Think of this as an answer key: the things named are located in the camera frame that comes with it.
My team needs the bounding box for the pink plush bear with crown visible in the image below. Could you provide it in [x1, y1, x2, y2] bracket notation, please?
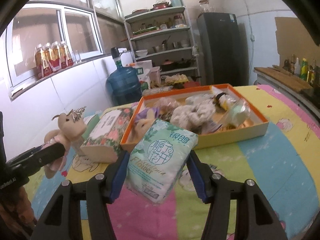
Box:
[43, 106, 87, 179]

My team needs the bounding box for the green sponge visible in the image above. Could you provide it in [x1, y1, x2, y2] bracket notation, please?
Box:
[221, 99, 251, 128]

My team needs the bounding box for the green flower tissue pack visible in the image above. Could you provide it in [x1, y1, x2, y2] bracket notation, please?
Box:
[125, 119, 198, 204]

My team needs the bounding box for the white floral scrunchie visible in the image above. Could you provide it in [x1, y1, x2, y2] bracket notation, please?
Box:
[170, 100, 216, 131]

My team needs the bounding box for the small purple plush bunny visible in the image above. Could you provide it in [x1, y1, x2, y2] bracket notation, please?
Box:
[133, 107, 160, 138]

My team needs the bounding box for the leopard print scrunchie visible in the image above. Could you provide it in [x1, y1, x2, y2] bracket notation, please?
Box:
[153, 97, 181, 122]

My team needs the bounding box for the person's left hand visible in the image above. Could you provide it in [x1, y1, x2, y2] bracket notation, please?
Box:
[1, 186, 37, 239]

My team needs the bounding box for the colourful cartoon bed sheet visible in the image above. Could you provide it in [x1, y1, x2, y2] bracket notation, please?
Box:
[24, 84, 320, 240]

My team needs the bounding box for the green white tissue box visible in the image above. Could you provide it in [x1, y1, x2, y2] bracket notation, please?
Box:
[82, 114, 100, 140]

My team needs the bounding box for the floral tissue pack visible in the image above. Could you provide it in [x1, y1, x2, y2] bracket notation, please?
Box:
[80, 108, 133, 164]

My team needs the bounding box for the pack of orange drink bottles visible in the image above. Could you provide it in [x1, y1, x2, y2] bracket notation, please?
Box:
[34, 41, 74, 79]

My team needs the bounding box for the orange cardboard box tray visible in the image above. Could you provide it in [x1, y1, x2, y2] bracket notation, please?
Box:
[120, 84, 269, 152]

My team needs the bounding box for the blue water jug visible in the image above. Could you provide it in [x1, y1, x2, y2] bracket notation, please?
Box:
[106, 47, 142, 106]

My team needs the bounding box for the wooden side table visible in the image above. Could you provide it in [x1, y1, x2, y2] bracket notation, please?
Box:
[254, 65, 319, 100]

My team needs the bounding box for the red plastic basin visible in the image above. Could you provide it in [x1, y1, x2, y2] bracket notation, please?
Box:
[183, 81, 200, 88]

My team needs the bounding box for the green bottle on table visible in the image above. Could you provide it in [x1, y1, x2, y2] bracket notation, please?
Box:
[300, 58, 309, 81]

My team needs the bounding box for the dark refrigerator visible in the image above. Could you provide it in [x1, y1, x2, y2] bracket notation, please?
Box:
[197, 12, 248, 86]

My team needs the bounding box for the white metal shelf rack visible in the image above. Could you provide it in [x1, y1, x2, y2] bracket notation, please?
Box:
[124, 5, 201, 81]

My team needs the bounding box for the window frame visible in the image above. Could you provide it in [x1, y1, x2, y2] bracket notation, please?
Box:
[4, 0, 125, 99]

